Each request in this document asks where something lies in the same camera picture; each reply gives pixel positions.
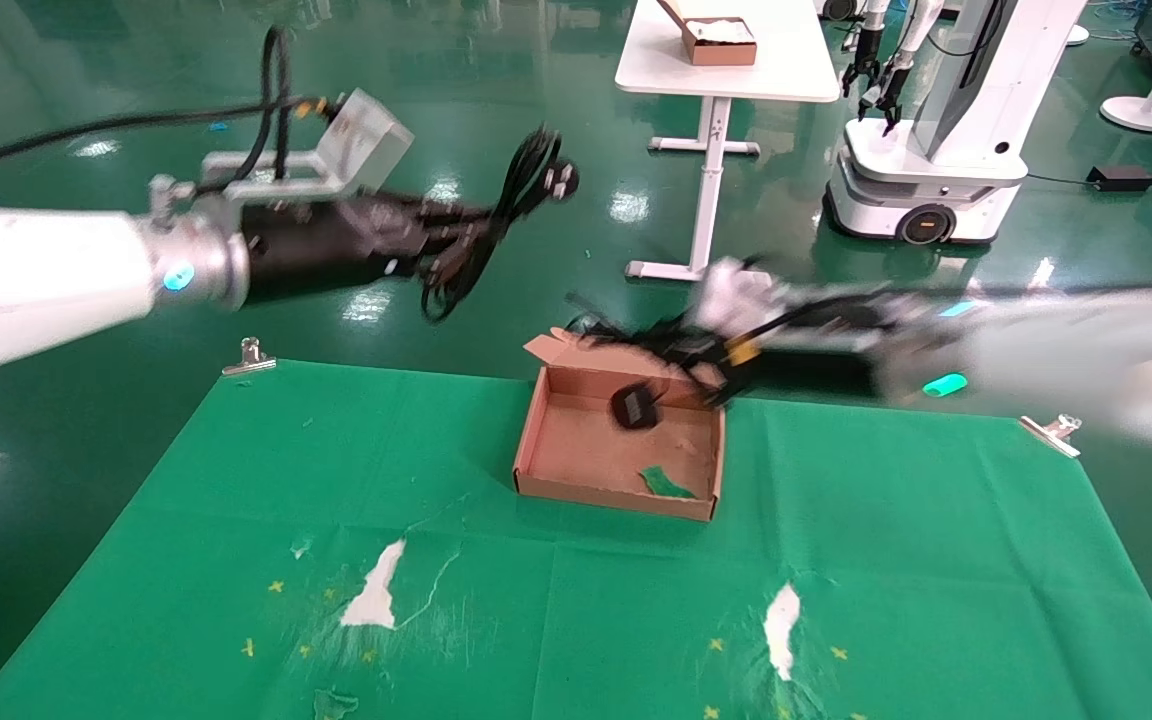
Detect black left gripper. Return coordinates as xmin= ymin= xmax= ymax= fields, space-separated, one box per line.
xmin=236 ymin=192 xmax=497 ymax=304

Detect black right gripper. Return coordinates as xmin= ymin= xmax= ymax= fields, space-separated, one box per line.
xmin=626 ymin=298 xmax=899 ymax=411

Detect black power cable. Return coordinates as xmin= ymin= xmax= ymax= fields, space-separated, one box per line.
xmin=420 ymin=124 xmax=581 ymax=324

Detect open brown cardboard box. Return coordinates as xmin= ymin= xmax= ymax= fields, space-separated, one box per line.
xmin=513 ymin=328 xmax=753 ymax=523

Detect small brown box with white contents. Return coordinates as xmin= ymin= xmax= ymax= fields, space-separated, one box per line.
xmin=655 ymin=0 xmax=759 ymax=69

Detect green paper scrap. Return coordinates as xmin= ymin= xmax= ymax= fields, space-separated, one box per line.
xmin=638 ymin=465 xmax=701 ymax=501

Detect metal cloth clip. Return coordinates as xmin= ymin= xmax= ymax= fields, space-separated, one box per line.
xmin=222 ymin=337 xmax=279 ymax=378
xmin=1018 ymin=411 xmax=1085 ymax=460

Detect white table with legs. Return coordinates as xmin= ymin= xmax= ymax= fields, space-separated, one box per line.
xmin=614 ymin=0 xmax=843 ymax=284

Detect background robot black gripper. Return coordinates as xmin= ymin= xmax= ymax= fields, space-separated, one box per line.
xmin=857 ymin=52 xmax=914 ymax=138
xmin=841 ymin=20 xmax=884 ymax=100

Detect white wheeled background robot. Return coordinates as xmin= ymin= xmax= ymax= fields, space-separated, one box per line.
xmin=823 ymin=0 xmax=1089 ymax=248

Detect black power brick on floor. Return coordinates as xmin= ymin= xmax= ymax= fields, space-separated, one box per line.
xmin=1085 ymin=165 xmax=1152 ymax=196

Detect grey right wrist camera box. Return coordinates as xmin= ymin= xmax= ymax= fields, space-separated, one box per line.
xmin=693 ymin=256 xmax=789 ymax=339

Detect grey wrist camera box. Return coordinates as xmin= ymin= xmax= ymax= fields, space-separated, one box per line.
xmin=200 ymin=88 xmax=416 ymax=204
xmin=693 ymin=256 xmax=789 ymax=339

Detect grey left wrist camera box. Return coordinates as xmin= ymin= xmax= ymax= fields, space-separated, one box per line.
xmin=200 ymin=88 xmax=416 ymax=204

